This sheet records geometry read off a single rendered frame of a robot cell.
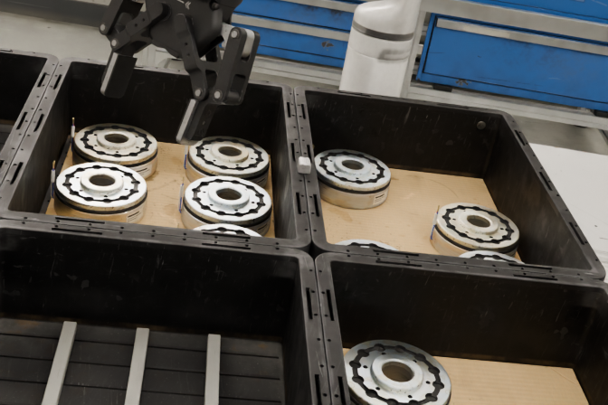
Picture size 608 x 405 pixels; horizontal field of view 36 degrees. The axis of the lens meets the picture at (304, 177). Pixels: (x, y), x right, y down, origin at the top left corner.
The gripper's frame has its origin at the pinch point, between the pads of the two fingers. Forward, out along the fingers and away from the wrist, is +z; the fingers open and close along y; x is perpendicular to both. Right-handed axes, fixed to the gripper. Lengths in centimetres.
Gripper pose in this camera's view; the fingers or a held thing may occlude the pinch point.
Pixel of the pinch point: (148, 113)
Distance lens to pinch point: 76.9
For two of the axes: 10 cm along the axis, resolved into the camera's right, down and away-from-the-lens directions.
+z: -3.8, 8.9, 2.4
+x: 5.5, 0.1, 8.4
